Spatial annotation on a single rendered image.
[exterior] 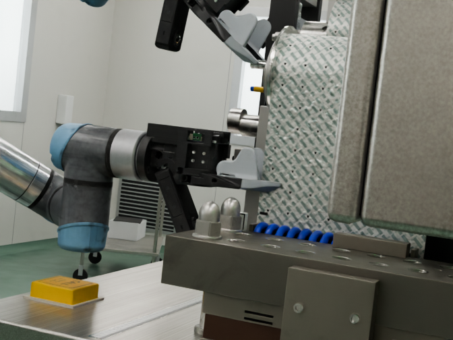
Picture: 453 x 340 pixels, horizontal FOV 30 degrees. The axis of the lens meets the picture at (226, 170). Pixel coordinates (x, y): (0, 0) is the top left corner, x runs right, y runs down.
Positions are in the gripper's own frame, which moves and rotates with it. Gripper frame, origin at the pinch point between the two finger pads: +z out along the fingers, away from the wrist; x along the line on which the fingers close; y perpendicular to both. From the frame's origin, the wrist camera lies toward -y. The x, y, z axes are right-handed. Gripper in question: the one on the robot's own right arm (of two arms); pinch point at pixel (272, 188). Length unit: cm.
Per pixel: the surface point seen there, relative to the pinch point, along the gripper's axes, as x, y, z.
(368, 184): -84, 7, 32
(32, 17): 434, 73, -356
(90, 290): -8.8, -17.2, -22.2
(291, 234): -3.6, -5.5, 4.6
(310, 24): 28.9, 27.0, -6.4
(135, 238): 431, -80, -245
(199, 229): -17.9, -4.8, -2.7
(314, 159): -0.3, 4.8, 5.6
